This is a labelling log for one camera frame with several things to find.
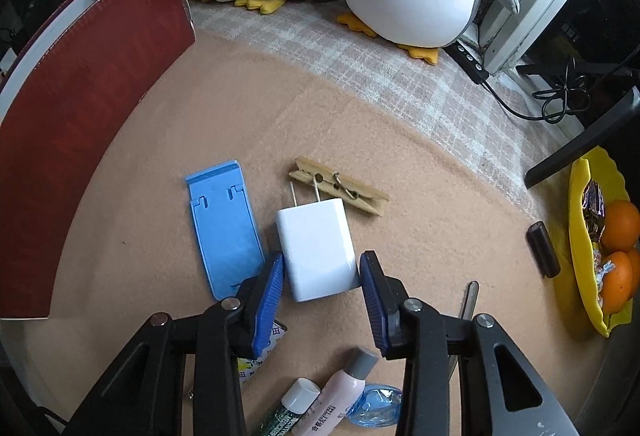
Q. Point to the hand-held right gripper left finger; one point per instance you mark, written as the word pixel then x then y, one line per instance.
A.
pixel 267 297

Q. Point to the black chair leg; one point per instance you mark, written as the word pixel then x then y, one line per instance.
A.
pixel 585 143

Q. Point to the white wall charger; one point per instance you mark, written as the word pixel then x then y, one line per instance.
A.
pixel 315 246

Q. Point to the beige plaid blanket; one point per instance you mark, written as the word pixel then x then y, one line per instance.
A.
pixel 350 116

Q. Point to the orange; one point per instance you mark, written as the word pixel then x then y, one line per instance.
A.
pixel 617 283
pixel 622 226

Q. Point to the wooden clothespin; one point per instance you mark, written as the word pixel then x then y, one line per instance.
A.
pixel 360 198

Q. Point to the black cylinder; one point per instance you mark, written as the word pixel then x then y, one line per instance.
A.
pixel 542 248

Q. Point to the black inline controller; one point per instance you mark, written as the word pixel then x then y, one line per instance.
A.
pixel 467 61

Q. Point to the blue phone stand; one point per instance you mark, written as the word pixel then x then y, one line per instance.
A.
pixel 222 236

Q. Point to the clear blue bottle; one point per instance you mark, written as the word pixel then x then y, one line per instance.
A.
pixel 375 403

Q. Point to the grey metal spoon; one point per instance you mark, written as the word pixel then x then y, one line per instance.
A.
pixel 470 298

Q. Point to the patterned small packet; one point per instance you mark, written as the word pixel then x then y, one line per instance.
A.
pixel 272 337

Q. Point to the yellow plate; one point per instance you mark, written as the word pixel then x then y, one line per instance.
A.
pixel 580 236

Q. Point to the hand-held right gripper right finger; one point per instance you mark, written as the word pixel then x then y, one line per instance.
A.
pixel 372 302

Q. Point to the green tube white cap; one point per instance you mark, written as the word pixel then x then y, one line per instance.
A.
pixel 295 398

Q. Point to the pink tube grey cap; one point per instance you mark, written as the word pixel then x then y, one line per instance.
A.
pixel 337 391

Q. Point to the purple wrapped candy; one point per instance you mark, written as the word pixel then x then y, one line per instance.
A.
pixel 594 206

